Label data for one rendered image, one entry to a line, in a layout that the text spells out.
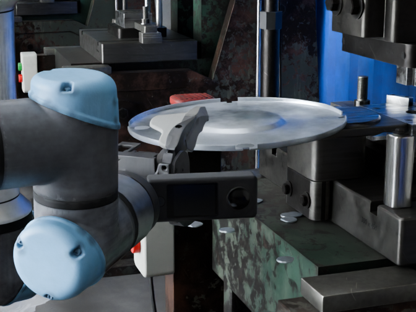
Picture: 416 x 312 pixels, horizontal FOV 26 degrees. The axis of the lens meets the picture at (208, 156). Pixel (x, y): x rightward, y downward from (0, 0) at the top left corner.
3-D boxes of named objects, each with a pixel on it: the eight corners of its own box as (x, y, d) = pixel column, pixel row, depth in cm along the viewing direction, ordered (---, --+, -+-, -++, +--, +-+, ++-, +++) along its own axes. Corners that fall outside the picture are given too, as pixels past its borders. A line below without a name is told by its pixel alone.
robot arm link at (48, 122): (2, 91, 71) (7, 221, 74) (134, 80, 76) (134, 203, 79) (-22, 70, 77) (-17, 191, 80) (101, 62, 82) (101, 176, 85)
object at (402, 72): (410, 86, 125) (411, 60, 124) (392, 81, 129) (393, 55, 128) (429, 85, 126) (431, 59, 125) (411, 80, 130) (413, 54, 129)
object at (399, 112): (410, 157, 121) (412, 124, 120) (358, 134, 135) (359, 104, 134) (468, 152, 124) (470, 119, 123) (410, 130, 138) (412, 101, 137)
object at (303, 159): (234, 235, 116) (234, 133, 113) (200, 205, 129) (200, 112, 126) (405, 216, 124) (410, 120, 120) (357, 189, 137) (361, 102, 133)
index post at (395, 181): (393, 209, 108) (397, 131, 106) (381, 202, 111) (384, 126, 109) (413, 207, 109) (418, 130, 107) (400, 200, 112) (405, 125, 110)
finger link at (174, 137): (181, 105, 101) (155, 158, 95) (194, 106, 101) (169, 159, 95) (189, 137, 104) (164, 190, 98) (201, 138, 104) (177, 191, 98)
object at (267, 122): (132, 108, 133) (131, 102, 133) (325, 98, 134) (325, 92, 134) (123, 157, 105) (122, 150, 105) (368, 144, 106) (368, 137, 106)
